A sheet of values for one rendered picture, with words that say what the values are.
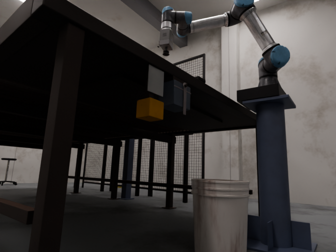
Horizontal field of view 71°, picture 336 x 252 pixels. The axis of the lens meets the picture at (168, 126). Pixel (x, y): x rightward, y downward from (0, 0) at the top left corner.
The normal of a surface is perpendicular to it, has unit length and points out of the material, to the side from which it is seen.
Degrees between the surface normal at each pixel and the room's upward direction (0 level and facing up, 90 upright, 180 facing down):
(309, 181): 90
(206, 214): 93
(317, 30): 90
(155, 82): 90
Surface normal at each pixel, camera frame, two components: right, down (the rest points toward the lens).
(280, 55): 0.05, -0.06
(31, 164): 0.81, -0.08
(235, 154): -0.59, -0.18
